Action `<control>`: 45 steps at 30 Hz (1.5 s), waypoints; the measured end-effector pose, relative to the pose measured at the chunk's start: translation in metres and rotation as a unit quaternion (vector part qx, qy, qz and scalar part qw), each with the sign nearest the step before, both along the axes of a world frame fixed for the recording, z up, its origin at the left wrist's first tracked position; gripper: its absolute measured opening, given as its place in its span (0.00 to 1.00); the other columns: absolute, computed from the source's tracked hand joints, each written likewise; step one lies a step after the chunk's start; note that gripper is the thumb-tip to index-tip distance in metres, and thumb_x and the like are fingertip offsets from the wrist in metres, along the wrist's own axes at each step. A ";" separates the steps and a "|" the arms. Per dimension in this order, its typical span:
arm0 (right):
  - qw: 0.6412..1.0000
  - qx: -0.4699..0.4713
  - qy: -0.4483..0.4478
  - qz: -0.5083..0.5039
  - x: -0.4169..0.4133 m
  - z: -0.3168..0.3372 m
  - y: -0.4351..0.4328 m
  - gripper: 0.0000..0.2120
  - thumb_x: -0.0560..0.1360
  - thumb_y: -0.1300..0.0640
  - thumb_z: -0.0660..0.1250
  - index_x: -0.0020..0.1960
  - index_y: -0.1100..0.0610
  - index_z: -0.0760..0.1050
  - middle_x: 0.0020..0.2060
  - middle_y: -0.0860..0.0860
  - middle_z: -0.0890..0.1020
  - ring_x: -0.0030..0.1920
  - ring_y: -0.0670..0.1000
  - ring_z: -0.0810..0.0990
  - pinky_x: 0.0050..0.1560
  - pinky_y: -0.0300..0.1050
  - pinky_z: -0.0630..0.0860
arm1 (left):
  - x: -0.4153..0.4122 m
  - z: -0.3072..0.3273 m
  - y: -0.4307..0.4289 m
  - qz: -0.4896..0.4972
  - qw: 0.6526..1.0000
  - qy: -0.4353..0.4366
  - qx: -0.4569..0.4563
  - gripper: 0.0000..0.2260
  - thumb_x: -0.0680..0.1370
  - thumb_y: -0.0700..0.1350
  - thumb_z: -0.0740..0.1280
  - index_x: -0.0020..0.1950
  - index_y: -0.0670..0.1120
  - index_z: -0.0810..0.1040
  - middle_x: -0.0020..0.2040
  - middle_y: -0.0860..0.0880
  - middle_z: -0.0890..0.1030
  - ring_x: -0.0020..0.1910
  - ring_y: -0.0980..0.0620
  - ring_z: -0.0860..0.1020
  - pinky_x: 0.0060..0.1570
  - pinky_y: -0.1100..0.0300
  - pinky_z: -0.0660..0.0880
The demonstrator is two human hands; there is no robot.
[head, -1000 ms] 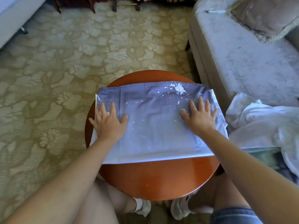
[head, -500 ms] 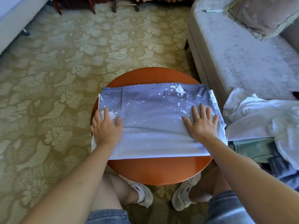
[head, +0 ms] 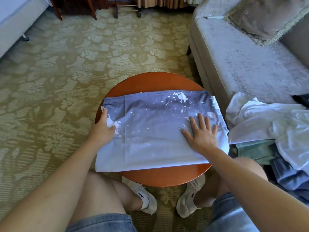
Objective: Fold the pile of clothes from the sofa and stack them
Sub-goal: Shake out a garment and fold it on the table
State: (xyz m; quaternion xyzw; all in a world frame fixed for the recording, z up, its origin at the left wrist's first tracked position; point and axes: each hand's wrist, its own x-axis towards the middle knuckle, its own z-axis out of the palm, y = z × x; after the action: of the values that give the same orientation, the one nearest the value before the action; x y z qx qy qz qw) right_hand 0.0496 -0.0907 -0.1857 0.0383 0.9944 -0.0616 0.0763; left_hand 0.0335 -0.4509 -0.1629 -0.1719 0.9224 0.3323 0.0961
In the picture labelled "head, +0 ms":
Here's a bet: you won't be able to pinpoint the person's right hand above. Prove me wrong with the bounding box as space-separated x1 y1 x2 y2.
181 112 220 155

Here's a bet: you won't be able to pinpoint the person's left hand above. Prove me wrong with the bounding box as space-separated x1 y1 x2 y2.
87 108 117 149

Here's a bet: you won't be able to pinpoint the grey splatter print T-shirt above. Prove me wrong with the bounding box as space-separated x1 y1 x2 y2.
95 89 230 173

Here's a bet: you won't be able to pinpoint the pile of clothes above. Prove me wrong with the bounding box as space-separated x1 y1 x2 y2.
226 92 309 201

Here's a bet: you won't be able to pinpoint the person's right forearm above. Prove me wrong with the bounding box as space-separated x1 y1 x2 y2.
203 146 309 232

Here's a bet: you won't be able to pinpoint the person's left forearm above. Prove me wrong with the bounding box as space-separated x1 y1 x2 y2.
0 140 109 232

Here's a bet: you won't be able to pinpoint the person's right leg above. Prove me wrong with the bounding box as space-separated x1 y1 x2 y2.
193 157 268 208

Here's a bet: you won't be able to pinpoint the white sneaker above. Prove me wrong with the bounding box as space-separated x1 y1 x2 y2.
176 172 207 218
121 176 158 215

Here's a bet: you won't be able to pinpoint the round wooden table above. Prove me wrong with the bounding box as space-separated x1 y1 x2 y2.
95 71 213 188

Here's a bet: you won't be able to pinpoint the grey velvet chaise sofa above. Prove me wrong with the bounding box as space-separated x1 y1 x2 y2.
187 0 309 111

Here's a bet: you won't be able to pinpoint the blue denim shorts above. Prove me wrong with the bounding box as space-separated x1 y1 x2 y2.
65 192 261 232

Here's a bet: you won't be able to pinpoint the black valet stand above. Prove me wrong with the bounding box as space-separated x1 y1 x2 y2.
112 0 142 18

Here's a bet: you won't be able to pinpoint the dark wooden nightstand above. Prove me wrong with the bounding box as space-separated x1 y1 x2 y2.
48 0 97 21

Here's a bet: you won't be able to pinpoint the brown fringed cushion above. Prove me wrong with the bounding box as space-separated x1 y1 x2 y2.
224 0 309 46

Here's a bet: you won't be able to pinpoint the beige curtain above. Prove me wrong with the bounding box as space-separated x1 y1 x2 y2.
136 0 186 10

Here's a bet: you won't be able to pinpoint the white bed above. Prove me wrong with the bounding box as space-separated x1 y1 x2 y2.
0 0 51 58

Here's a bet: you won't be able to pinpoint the dark wooden wall panel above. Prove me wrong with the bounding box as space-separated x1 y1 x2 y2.
93 0 112 12

